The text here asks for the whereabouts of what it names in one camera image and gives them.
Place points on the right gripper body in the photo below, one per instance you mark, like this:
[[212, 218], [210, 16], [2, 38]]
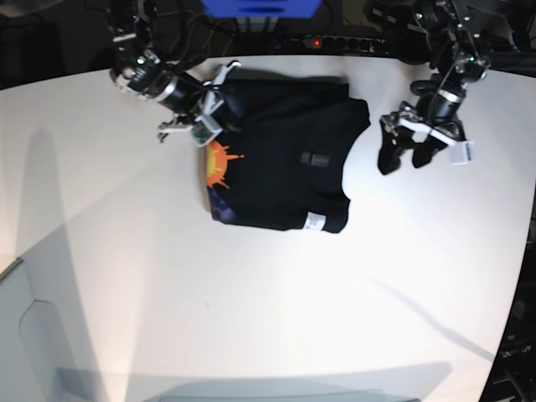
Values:
[[188, 98]]

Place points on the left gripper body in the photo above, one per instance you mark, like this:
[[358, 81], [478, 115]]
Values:
[[435, 116]]

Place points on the black T-shirt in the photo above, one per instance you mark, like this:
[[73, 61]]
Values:
[[284, 169]]

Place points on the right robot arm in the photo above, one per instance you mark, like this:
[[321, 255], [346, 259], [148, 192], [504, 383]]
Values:
[[141, 68]]

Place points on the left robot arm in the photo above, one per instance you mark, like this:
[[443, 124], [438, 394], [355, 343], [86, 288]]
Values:
[[457, 52]]

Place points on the blue box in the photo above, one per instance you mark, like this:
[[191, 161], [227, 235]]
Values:
[[261, 8]]

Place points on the black power strip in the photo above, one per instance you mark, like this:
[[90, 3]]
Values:
[[331, 45]]

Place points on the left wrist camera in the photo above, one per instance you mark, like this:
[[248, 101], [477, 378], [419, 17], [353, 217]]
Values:
[[461, 153]]

